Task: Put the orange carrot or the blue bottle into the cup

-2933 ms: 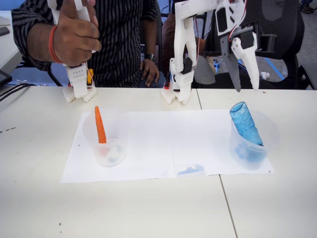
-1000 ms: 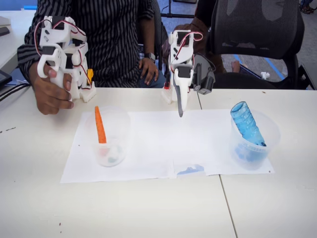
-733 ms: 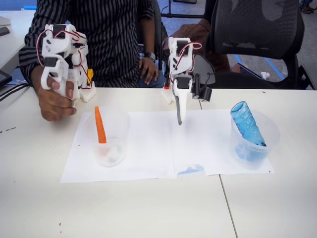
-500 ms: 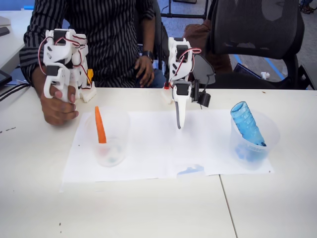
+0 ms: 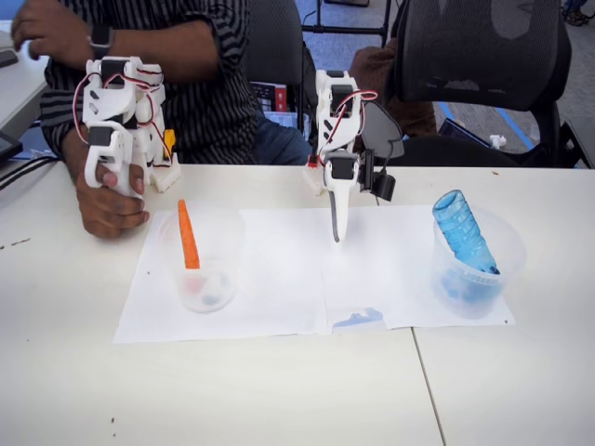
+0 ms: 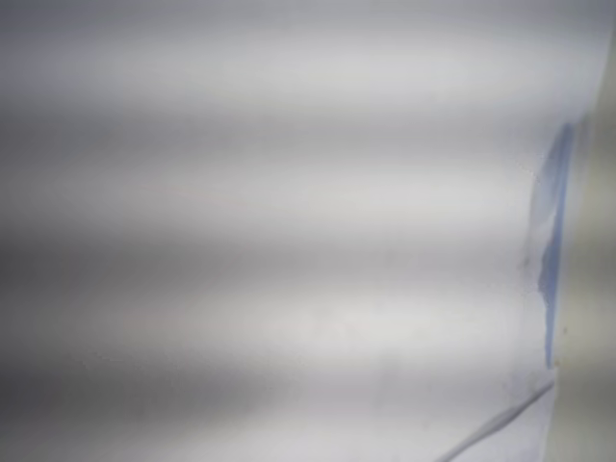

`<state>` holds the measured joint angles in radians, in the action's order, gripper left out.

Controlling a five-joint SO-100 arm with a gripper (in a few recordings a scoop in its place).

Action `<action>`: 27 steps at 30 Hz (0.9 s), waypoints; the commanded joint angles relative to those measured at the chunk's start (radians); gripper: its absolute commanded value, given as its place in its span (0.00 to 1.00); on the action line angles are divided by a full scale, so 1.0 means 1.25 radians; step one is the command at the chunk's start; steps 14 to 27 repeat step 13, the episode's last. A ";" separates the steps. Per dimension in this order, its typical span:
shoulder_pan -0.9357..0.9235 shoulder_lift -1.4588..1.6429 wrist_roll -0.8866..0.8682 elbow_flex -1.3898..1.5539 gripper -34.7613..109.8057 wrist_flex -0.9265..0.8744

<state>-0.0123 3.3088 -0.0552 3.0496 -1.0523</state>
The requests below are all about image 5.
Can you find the person in brown clothes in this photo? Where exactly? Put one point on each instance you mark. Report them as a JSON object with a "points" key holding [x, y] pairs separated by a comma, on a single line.
{"points": [[372, 74]]}

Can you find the dark flat laptop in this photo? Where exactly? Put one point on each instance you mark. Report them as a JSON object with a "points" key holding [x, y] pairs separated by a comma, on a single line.
{"points": [[458, 132]]}

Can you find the person in striped shirt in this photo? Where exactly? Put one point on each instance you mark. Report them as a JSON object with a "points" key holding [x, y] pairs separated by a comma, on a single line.
{"points": [[218, 116]]}

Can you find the blue plastic bottle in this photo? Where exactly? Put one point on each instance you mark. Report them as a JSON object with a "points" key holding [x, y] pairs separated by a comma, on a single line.
{"points": [[460, 227]]}

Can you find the person's right hand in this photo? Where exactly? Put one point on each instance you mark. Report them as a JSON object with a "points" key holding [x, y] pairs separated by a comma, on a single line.
{"points": [[111, 213]]}

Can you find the clear cup with multicolour label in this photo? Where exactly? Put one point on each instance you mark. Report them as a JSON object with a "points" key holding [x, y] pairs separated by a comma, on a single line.
{"points": [[218, 241]]}

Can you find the black phone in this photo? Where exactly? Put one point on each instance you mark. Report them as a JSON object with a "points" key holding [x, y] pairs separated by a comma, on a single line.
{"points": [[7, 59]]}

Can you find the blue recycling symbol label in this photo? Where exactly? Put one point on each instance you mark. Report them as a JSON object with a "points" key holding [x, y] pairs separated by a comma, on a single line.
{"points": [[448, 285]]}

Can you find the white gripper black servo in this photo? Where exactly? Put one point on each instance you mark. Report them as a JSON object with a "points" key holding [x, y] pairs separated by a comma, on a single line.
{"points": [[337, 187]]}

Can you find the person's right forearm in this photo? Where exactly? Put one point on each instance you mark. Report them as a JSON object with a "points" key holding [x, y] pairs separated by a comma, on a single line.
{"points": [[74, 158]]}

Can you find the person's left forearm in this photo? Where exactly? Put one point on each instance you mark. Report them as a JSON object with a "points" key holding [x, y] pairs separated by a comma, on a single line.
{"points": [[158, 51]]}

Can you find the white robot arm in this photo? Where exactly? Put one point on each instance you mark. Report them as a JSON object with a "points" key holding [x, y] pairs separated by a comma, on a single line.
{"points": [[341, 132]]}

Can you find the black seat pad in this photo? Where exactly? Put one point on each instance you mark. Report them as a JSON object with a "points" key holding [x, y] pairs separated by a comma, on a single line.
{"points": [[379, 130]]}

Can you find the person's left hand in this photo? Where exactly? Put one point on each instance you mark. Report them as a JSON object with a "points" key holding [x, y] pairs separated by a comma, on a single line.
{"points": [[51, 28]]}

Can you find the clear cup with recycling label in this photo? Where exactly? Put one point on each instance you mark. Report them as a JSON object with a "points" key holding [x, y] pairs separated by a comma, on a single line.
{"points": [[511, 260]]}

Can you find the small white object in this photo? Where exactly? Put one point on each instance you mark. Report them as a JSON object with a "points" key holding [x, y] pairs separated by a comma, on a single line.
{"points": [[497, 139]]}

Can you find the dark wristwatch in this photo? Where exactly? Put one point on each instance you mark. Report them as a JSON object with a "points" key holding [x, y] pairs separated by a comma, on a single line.
{"points": [[101, 39]]}

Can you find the white leader arm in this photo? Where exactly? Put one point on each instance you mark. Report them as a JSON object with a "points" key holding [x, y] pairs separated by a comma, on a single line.
{"points": [[104, 104]]}

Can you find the white side desk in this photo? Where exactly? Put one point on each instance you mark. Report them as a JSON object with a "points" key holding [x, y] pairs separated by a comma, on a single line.
{"points": [[18, 93]]}

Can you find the black padded office chair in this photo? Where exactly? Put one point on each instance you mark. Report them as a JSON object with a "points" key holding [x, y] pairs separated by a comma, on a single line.
{"points": [[274, 42]]}

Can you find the orange carrot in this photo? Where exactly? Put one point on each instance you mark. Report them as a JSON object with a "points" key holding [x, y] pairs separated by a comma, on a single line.
{"points": [[189, 241]]}

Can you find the black mesh office chair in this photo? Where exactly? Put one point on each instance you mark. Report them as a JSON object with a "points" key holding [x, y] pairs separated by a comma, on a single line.
{"points": [[525, 56]]}

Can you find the black webcam with bracket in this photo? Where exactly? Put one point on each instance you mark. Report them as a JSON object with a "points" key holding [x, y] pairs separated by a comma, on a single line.
{"points": [[383, 186]]}

